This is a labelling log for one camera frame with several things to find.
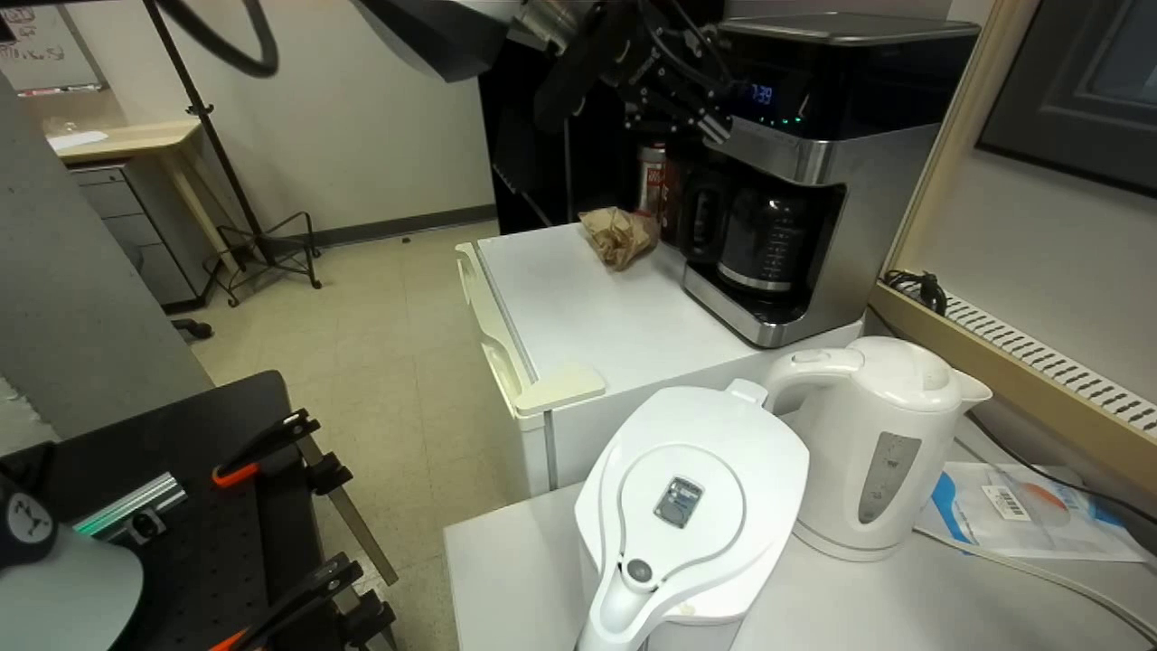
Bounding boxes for metal table edge rail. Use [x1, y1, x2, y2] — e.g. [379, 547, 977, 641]
[297, 435, 401, 590]

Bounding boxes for black object on floor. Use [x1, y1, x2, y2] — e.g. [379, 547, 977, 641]
[166, 315, 216, 346]

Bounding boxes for dark framed window pane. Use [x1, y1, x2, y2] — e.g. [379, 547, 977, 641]
[971, 0, 1157, 203]

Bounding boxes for white water filter pitcher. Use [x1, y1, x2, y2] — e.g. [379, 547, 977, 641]
[570, 376, 812, 651]

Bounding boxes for green white label strip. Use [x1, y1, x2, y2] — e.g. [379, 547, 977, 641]
[67, 469, 191, 550]

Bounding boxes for white electric kettle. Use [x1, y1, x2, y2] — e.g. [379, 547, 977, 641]
[758, 333, 996, 566]

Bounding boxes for black clamp orange handle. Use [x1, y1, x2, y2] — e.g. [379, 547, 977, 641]
[203, 550, 401, 651]
[207, 404, 358, 500]

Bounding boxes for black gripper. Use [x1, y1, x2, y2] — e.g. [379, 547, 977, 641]
[531, 0, 737, 151]

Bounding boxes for blue white plastic packet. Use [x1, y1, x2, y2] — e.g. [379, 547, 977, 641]
[921, 459, 1151, 567]

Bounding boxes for black perforated mounting table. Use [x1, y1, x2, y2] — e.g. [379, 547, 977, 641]
[0, 368, 401, 651]

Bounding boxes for black cable on sill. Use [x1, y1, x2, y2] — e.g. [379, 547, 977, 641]
[881, 263, 956, 317]

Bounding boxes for grey kettle power cable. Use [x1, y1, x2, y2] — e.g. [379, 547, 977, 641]
[911, 520, 1157, 645]

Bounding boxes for white mini fridge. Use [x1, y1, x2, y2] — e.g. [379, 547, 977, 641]
[453, 220, 869, 500]

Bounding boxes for white radiator grille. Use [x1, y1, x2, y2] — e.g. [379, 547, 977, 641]
[936, 293, 1157, 446]

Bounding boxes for glass coffee carafe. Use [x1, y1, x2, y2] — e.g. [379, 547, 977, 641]
[711, 177, 823, 302]

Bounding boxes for white whiteboard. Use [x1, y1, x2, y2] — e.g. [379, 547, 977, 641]
[0, 5, 108, 100]

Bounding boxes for grey round robot base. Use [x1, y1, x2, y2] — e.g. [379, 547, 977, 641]
[0, 443, 147, 651]

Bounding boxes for black tripod stand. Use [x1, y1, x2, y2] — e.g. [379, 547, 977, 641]
[142, 0, 325, 309]

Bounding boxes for light wooden desk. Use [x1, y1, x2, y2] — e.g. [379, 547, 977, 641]
[47, 112, 247, 281]

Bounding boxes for grey partition panel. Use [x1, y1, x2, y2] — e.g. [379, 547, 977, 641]
[0, 76, 216, 446]

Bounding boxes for tall black cabinet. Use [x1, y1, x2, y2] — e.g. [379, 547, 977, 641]
[475, 34, 731, 240]

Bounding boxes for grey drawer cabinet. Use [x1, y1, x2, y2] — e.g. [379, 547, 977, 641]
[64, 159, 216, 315]

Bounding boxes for black silver coffee maker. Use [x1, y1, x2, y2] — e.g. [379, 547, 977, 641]
[680, 11, 983, 353]

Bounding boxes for red labelled bottle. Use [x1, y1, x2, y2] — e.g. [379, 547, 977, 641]
[635, 139, 687, 240]

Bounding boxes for crumpled brown paper bag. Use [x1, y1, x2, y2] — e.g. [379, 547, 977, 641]
[573, 203, 664, 276]

